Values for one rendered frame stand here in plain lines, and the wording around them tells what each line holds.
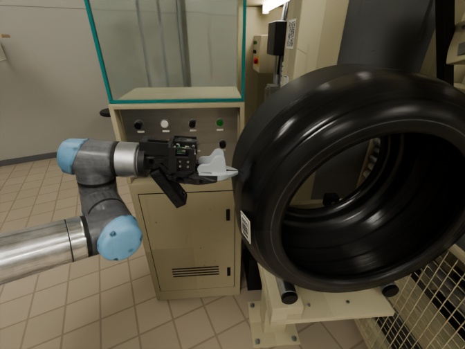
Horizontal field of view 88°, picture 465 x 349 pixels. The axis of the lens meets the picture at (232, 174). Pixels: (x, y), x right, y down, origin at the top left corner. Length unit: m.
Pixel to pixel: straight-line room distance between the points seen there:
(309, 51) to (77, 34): 3.49
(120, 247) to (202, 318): 1.30
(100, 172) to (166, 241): 0.92
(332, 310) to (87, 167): 0.75
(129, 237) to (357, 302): 0.69
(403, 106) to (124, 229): 0.50
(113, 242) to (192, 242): 0.97
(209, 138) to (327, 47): 0.60
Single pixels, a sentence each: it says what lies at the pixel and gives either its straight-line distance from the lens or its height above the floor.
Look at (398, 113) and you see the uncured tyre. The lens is 0.48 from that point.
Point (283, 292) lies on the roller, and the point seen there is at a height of 0.92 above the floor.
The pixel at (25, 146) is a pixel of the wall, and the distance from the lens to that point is 4.35.
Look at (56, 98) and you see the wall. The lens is 4.10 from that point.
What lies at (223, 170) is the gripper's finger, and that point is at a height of 1.25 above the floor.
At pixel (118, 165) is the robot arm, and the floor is 1.28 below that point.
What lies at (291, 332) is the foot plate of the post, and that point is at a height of 0.01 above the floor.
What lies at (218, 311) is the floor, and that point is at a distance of 1.74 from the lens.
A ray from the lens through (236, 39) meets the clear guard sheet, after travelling 1.03.
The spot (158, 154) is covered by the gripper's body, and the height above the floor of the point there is 1.29.
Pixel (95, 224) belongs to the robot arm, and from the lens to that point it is 0.48.
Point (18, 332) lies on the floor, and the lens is 2.10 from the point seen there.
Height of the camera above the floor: 1.50
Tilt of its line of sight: 29 degrees down
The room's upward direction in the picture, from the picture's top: straight up
